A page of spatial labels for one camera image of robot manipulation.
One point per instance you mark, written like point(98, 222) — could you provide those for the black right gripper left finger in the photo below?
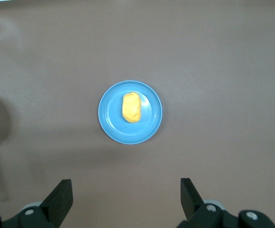
point(56, 202)

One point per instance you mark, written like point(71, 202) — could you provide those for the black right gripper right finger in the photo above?
point(191, 202)

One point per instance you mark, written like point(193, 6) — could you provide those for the blue round plate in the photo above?
point(114, 118)

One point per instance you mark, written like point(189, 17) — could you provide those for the yellow potato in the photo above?
point(131, 107)

